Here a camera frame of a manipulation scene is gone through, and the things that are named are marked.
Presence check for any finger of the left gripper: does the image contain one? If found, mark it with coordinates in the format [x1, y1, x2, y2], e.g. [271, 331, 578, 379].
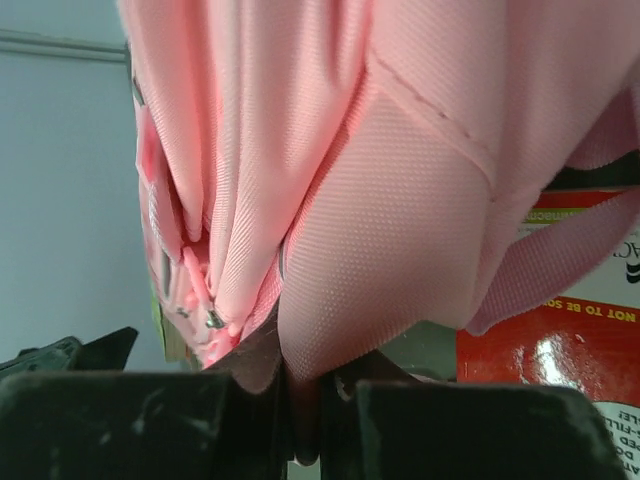
[1, 327, 139, 373]

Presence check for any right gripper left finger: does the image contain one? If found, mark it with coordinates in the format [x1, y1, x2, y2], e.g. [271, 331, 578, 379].
[1, 316, 291, 479]

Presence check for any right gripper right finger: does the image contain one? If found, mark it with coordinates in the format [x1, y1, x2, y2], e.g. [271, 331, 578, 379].
[320, 351, 627, 480]

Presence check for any pink student backpack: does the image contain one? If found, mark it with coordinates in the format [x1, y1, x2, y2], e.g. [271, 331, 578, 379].
[119, 1, 639, 380]

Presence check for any green paperback book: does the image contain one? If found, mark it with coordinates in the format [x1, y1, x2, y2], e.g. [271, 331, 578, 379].
[151, 294, 188, 363]

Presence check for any red paperback book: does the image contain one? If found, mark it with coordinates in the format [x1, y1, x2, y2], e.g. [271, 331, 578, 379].
[456, 188, 639, 479]

